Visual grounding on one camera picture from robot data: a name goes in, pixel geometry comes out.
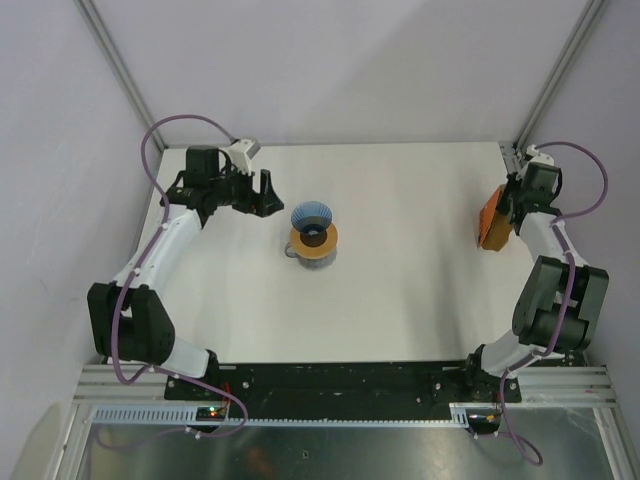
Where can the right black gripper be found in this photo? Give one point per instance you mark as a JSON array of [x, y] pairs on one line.
[[515, 180]]

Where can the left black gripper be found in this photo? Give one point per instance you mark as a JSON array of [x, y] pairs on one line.
[[263, 204]]

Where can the blue ribbed dripper cone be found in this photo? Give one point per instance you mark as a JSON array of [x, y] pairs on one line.
[[311, 217]]

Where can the clear glass pitcher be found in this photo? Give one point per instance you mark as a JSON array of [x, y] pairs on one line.
[[310, 264]]

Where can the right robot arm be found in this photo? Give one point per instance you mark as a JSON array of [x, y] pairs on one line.
[[560, 304]]

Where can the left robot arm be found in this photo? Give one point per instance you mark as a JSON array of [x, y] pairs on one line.
[[129, 321]]

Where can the orange filter holder stack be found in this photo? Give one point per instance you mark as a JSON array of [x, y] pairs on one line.
[[494, 228]]

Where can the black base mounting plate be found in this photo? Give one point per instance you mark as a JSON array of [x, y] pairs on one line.
[[349, 390]]

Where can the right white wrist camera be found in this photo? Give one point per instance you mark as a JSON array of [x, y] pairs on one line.
[[533, 154]]

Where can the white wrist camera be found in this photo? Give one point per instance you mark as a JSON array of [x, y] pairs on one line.
[[241, 154], [533, 154]]

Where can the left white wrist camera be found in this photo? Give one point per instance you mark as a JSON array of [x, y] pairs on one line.
[[241, 154]]

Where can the grey slotted cable duct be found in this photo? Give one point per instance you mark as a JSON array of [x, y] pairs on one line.
[[196, 415]]

